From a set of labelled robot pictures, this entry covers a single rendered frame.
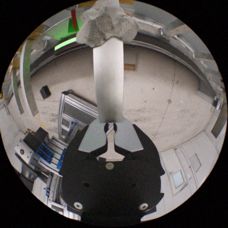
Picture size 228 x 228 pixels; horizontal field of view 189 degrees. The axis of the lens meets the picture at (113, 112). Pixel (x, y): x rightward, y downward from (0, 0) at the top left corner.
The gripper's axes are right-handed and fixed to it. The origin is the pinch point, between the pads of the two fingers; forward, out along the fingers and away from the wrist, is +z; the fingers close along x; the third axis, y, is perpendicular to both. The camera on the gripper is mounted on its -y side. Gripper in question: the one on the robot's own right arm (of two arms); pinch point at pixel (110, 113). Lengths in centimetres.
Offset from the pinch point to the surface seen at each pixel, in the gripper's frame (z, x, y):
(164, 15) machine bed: 13, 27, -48
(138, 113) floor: 83, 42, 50
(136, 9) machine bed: 16, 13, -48
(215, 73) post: 1, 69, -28
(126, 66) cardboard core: 75, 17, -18
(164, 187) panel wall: -66, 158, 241
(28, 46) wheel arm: -0.4, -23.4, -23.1
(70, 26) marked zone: 7.0, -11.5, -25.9
